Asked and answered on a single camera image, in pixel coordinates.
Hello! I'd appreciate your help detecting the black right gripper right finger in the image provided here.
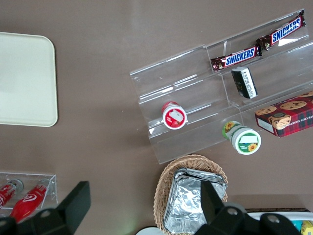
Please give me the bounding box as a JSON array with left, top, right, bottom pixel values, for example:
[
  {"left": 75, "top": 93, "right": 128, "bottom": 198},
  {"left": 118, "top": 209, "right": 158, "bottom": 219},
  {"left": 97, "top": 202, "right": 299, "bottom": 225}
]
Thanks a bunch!
[{"left": 200, "top": 181, "right": 224, "bottom": 225}]

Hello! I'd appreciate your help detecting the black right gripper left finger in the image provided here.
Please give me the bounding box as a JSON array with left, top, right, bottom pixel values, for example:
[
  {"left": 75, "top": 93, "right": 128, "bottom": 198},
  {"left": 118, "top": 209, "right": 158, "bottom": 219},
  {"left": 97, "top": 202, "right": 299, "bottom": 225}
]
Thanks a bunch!
[{"left": 52, "top": 181, "right": 91, "bottom": 235}]

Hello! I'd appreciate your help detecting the light oval wicker basket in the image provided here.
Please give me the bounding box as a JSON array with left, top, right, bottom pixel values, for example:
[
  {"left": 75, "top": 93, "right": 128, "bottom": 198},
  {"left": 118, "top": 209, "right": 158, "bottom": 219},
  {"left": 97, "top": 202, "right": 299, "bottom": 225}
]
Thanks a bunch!
[{"left": 153, "top": 154, "right": 229, "bottom": 232}]

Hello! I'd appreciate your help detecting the white rectangular snack tray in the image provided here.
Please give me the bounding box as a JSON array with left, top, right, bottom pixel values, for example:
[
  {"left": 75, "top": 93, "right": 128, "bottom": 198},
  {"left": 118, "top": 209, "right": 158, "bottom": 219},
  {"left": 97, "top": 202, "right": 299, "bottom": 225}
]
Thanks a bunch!
[{"left": 244, "top": 208, "right": 313, "bottom": 235}]

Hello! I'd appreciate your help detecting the beige plastic tray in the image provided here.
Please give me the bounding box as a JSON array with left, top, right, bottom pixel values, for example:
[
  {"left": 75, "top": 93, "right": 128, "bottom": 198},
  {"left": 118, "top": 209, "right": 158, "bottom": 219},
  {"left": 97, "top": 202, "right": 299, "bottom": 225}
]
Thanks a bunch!
[{"left": 0, "top": 31, "right": 59, "bottom": 128}]

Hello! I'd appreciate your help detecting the stack of foil trays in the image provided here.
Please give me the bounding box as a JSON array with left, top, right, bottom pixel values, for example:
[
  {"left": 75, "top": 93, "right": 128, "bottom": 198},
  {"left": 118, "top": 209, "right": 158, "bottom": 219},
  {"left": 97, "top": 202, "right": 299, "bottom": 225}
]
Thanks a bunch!
[{"left": 164, "top": 168, "right": 228, "bottom": 232}]

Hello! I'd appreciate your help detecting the clear acrylic bottle rack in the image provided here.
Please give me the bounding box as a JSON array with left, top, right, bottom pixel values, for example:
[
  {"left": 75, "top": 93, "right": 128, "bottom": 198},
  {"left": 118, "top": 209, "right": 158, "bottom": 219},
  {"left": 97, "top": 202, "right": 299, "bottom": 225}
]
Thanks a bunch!
[{"left": 0, "top": 171, "right": 59, "bottom": 216}]

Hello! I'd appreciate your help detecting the red Coca-Cola aluminium bottle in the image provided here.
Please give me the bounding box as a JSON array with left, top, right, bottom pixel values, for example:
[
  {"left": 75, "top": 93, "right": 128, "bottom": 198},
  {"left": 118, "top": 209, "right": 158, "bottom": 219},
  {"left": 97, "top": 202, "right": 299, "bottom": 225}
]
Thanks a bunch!
[
  {"left": 0, "top": 179, "right": 24, "bottom": 210},
  {"left": 9, "top": 180, "right": 51, "bottom": 222}
]

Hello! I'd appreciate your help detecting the green sunflower yogurt cup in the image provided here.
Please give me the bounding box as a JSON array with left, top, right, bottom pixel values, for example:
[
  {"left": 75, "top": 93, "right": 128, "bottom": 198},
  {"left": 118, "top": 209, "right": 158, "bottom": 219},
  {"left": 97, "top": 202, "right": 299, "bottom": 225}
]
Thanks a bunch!
[{"left": 222, "top": 120, "right": 262, "bottom": 156}]

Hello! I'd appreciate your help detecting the teal snack packet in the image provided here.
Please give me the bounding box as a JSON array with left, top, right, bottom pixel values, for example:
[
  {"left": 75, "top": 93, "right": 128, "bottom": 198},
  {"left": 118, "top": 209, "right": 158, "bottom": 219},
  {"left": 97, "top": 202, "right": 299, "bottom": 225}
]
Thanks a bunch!
[{"left": 290, "top": 219, "right": 304, "bottom": 231}]

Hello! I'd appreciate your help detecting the red strawberry yogurt cup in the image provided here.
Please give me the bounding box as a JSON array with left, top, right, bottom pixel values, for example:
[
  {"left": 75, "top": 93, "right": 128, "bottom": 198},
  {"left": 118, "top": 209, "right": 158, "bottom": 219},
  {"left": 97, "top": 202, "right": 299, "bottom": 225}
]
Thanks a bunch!
[{"left": 161, "top": 100, "right": 189, "bottom": 130}]

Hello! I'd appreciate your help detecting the yellow snack packet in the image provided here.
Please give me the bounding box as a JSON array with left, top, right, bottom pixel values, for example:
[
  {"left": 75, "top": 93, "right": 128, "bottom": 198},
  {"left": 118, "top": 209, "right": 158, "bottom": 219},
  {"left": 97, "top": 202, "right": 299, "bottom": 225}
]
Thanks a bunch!
[{"left": 300, "top": 219, "right": 313, "bottom": 235}]

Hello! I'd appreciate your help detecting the red tartan cookie box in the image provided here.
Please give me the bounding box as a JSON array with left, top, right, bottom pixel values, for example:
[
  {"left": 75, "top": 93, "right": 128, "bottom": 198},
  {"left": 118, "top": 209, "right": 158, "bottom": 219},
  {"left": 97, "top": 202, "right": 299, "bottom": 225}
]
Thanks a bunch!
[{"left": 254, "top": 90, "right": 313, "bottom": 138}]

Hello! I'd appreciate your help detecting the black and white chocolate box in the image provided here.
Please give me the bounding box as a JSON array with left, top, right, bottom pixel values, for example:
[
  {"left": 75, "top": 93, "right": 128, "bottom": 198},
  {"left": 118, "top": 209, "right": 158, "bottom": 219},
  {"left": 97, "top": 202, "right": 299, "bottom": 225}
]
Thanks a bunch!
[{"left": 231, "top": 67, "right": 258, "bottom": 100}]

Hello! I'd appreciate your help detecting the clear acrylic step stand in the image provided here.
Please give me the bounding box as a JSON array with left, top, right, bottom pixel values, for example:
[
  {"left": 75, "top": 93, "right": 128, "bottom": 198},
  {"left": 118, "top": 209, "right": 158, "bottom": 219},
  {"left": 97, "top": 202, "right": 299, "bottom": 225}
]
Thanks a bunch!
[
  {"left": 129, "top": 44, "right": 243, "bottom": 165},
  {"left": 206, "top": 8, "right": 313, "bottom": 139}
]

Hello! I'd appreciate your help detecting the Snickers chocolate bar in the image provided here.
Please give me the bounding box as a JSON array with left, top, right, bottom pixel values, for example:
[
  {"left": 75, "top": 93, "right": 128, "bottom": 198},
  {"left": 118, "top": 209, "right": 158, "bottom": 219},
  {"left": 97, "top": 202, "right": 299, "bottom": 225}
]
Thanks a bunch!
[
  {"left": 255, "top": 15, "right": 307, "bottom": 51},
  {"left": 210, "top": 46, "right": 263, "bottom": 73}
]

